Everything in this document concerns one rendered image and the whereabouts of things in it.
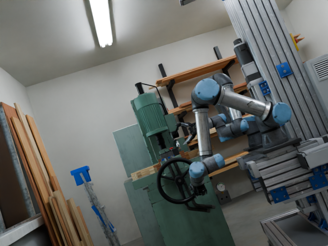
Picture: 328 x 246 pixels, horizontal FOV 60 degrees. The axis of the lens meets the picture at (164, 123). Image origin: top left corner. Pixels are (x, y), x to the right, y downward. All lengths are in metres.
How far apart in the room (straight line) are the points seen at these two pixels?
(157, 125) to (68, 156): 2.60
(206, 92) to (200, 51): 3.48
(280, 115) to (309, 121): 0.42
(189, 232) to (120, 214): 2.50
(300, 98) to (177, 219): 1.13
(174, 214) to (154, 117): 0.69
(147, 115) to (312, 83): 1.13
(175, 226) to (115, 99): 2.89
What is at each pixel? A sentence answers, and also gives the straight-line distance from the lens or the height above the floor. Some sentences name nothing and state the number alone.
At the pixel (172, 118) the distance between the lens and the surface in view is 2.37.
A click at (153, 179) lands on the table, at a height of 0.86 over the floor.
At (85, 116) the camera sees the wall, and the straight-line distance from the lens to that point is 4.54.
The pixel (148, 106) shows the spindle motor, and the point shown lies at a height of 1.37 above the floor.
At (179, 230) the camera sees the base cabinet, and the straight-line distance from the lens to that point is 2.05.
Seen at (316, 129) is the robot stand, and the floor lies 0.81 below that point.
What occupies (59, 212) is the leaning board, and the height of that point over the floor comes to 0.83.
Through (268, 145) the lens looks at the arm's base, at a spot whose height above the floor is 0.83.
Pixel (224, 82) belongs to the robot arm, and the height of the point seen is 1.32.
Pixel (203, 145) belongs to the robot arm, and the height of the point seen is 0.97.
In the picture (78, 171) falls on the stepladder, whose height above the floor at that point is 1.14.
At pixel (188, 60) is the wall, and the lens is 4.86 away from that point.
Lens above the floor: 0.98
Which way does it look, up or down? 6 degrees up
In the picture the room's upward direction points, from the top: 21 degrees counter-clockwise
